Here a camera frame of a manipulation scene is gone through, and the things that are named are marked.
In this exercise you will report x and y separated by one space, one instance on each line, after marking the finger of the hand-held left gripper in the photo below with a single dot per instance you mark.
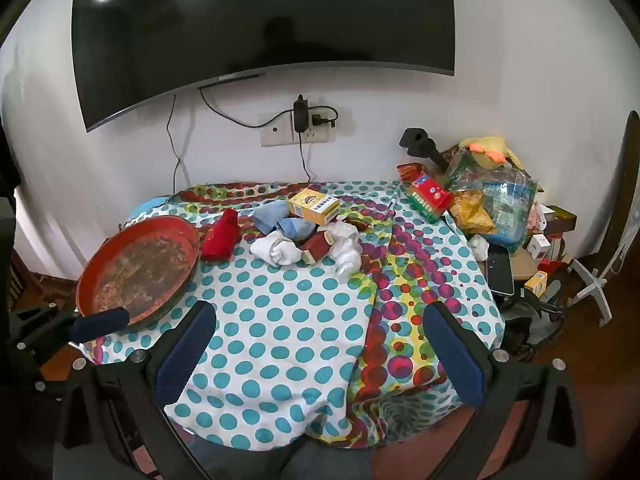
50 355
100 323

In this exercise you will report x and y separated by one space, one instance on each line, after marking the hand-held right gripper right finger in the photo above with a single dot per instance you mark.
455 360

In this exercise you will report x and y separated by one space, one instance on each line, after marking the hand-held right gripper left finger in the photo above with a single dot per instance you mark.
184 357

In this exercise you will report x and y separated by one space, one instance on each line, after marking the round red tray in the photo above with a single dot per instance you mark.
135 270

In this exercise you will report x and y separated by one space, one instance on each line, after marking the red sock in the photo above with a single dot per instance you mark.
220 237

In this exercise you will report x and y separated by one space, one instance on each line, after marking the white sock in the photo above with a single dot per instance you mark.
275 251

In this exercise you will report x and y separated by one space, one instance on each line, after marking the light blue sock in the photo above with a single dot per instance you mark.
280 220

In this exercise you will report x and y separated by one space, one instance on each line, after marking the maroon cosmetic box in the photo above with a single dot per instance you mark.
316 246

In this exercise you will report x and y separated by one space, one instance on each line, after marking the yellow medicine box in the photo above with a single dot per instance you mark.
312 205

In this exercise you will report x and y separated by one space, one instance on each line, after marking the black smartphone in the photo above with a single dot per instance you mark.
500 272

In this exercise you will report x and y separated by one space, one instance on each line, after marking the polka dot tablecloth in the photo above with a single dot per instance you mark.
280 320

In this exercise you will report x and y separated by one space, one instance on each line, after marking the small yellow box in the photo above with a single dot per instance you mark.
536 282

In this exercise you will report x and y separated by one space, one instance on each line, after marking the white crumpled tissue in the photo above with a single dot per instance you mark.
480 247

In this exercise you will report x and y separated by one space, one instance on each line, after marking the light blue cloth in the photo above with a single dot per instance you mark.
149 205

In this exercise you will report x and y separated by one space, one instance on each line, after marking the small white box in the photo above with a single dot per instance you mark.
538 247

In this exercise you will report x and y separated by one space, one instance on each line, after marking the yellow chip bag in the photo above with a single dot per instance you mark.
470 215

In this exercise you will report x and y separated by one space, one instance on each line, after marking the white fan stand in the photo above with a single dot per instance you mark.
595 280

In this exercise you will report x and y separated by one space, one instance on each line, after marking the red and green snack box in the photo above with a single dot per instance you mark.
430 197

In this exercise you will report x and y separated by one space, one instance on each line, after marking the small dark snack packet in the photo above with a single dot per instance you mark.
358 222

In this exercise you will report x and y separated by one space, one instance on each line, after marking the clear plastic shopping bag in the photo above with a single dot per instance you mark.
505 195

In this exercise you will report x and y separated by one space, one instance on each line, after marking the brown box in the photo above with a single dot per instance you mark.
560 217

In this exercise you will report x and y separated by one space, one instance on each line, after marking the red snack packet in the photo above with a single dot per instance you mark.
409 171

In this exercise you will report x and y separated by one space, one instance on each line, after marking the yellow plush duck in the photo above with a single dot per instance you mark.
487 150

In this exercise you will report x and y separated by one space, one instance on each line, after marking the brown wooden board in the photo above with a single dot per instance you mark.
627 170

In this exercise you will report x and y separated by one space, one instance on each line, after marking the white power outlet plate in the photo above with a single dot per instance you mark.
320 134

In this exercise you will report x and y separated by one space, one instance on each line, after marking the black power adapter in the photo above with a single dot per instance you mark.
300 114

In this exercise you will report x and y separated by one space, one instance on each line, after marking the black power plug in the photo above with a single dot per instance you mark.
324 120

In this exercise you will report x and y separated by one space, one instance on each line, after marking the white coaxial wall plate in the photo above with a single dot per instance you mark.
275 132

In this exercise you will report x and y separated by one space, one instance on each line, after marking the black wall television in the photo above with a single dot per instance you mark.
250 20

